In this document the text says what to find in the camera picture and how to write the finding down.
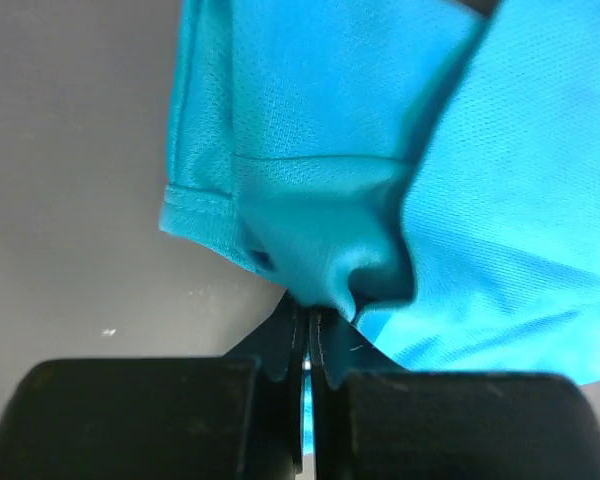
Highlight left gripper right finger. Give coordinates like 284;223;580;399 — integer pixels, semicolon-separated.
309;309;600;479

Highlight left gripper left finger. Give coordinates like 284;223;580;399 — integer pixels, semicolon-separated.
0;297;308;479

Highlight teal t shirt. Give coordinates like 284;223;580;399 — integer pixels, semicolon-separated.
157;0;600;456

